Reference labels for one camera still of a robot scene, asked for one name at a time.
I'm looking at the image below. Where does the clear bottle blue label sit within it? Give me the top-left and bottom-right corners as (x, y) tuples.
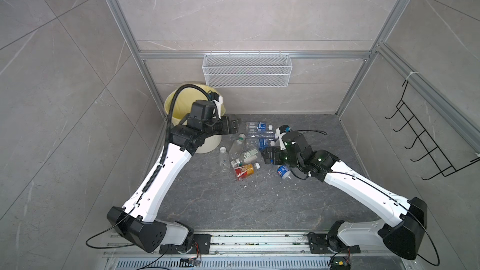
(277, 165), (292, 180)
(246, 121), (273, 134)

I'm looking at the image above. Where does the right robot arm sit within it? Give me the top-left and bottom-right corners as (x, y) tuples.
(261, 126), (428, 260)

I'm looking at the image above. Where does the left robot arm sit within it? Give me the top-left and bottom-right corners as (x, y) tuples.
(107, 96), (238, 253)

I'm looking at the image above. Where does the yellow plastic bin liner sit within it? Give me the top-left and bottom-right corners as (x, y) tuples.
(164, 84), (226, 126)

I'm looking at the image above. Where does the white ribbed trash bin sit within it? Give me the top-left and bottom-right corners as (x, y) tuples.
(164, 84), (226, 155)

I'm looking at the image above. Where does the clear bottle blue label top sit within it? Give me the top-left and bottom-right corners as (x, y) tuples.
(246, 121), (273, 134)

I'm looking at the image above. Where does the Pocari Sweat clear bottle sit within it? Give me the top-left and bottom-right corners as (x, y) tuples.
(246, 138), (275, 151)

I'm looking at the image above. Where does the slim clear bottle white cap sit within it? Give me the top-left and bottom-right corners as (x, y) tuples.
(219, 147), (230, 172)

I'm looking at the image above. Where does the clear bottle white printed label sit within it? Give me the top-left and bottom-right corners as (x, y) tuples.
(231, 148), (262, 168)

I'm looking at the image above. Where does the red yellow label bottle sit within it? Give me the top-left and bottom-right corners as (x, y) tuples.
(234, 162), (260, 181)

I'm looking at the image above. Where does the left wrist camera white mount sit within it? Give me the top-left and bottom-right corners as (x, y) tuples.
(209, 91), (223, 120)

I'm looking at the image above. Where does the white wire mesh basket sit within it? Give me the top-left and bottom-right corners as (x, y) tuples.
(202, 53), (293, 88)

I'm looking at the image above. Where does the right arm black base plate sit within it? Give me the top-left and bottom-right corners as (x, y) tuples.
(306, 232), (361, 254)

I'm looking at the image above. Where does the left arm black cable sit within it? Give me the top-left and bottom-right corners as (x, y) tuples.
(85, 84), (216, 250)

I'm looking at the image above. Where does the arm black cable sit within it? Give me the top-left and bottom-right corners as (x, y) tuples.
(292, 129), (441, 267)
(85, 84), (216, 250)

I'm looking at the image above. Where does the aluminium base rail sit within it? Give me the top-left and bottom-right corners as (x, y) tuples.
(95, 231), (422, 270)

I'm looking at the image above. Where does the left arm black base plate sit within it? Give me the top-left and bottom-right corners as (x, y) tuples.
(159, 234), (212, 255)

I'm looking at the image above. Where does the black wire hook rack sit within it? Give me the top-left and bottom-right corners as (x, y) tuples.
(385, 80), (480, 181)

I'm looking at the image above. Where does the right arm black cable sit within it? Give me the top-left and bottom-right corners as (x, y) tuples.
(292, 129), (441, 267)

